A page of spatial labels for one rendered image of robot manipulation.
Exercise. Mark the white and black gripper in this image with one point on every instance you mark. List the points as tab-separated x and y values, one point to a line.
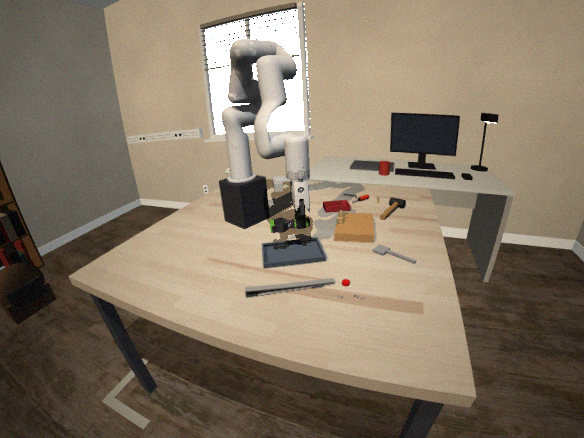
300	200

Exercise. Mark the red rectangular tray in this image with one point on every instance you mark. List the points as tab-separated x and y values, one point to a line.
332	206

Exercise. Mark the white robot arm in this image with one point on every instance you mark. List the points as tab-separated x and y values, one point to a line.
273	65

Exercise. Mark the grey flat bar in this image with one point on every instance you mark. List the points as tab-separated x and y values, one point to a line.
268	289

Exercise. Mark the black rubber mallet with wooden handle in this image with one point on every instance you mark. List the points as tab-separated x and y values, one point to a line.
393	202

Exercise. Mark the tan wooden board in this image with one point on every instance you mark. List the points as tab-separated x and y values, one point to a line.
356	227

